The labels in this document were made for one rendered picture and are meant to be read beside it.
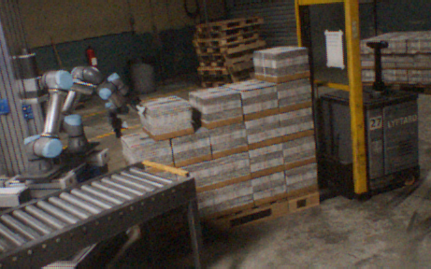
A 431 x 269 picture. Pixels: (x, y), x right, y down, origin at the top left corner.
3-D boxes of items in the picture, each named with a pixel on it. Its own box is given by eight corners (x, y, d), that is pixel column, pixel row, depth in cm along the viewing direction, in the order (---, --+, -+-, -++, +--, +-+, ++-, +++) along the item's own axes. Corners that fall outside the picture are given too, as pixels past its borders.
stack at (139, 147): (137, 235, 386) (119, 135, 364) (266, 198, 424) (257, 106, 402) (149, 256, 351) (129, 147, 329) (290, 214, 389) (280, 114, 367)
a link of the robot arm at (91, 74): (98, 62, 358) (133, 107, 389) (89, 63, 365) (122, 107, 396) (90, 73, 352) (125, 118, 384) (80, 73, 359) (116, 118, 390)
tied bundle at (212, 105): (191, 120, 383) (187, 92, 377) (224, 113, 392) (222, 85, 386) (207, 130, 348) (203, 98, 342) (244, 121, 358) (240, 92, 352)
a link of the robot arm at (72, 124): (75, 136, 342) (71, 118, 339) (63, 135, 350) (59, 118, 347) (88, 132, 352) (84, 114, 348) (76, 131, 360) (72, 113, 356)
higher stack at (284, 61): (266, 199, 424) (251, 50, 390) (296, 190, 433) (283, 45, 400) (289, 214, 388) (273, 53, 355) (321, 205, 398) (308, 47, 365)
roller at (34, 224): (21, 216, 256) (20, 206, 255) (60, 240, 221) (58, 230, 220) (12, 219, 253) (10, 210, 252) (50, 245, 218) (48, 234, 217)
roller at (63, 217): (45, 206, 264) (43, 198, 263) (86, 229, 230) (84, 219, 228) (36, 210, 261) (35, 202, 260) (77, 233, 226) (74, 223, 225)
